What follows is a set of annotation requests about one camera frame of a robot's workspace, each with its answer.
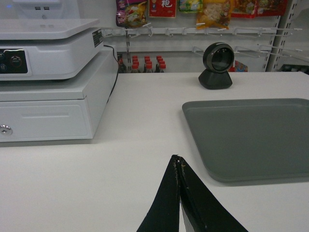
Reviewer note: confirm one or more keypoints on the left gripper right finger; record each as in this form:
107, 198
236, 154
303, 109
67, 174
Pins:
202, 212

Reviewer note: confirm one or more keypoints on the grey rectangular serving tray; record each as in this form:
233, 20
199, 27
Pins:
252, 139

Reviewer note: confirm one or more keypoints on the white cash drawer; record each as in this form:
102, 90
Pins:
58, 110

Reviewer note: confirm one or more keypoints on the black round barcode scanner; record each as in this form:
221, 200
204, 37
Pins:
218, 58

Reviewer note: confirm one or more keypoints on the red snack packet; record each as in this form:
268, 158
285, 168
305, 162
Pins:
162, 8

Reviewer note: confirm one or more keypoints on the white checkout table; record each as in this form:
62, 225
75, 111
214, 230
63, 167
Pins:
108, 184

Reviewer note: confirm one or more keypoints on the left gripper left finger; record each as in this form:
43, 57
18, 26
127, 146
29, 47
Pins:
164, 213

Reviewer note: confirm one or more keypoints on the yellow hanging snack bag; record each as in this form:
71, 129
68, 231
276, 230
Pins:
215, 14

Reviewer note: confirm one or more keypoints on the white cash register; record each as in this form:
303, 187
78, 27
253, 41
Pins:
46, 39

